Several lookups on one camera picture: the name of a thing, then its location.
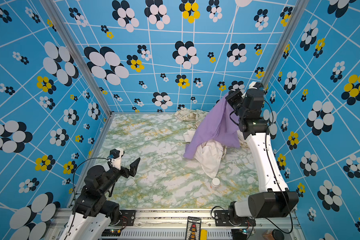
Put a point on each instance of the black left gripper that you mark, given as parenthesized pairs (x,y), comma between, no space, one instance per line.
(132,171)

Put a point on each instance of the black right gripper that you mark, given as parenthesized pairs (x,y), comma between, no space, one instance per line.
(232,101)

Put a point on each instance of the purple cloth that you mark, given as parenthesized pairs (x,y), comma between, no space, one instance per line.
(220,124)

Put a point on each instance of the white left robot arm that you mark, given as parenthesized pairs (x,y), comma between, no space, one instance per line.
(92,211)

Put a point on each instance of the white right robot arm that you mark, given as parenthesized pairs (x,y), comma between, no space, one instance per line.
(274,199)

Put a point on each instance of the star patterned cream cloth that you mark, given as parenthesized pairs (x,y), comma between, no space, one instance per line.
(190,115)

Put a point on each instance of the plain cream white cloth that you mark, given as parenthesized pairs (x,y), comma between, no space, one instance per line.
(209,155)

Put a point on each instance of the clear bottle white cap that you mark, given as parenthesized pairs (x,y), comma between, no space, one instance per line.
(215,183)

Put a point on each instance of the black terminal strip board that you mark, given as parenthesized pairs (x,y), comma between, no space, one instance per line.
(193,228)

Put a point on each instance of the yellow block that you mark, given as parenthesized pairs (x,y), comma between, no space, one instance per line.
(203,234)

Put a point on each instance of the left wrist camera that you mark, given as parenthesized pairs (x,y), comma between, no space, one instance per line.
(115,158)

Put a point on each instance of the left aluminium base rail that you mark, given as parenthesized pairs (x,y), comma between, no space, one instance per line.
(90,162)

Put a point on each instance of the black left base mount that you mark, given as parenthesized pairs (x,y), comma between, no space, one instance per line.
(127,218)

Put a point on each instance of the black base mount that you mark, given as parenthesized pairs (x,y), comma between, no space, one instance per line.
(224,218)
(127,218)

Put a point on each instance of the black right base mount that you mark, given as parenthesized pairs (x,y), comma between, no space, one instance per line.
(224,218)

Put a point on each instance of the right aluminium corner post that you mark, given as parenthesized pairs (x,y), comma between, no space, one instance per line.
(297,13)

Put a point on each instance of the aluminium corner post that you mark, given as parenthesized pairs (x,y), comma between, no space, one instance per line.
(67,37)
(297,13)

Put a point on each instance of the front aluminium frame rail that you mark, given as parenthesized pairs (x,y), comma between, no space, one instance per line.
(170,224)

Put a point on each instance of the left aluminium corner post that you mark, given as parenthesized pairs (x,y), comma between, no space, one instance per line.
(67,37)

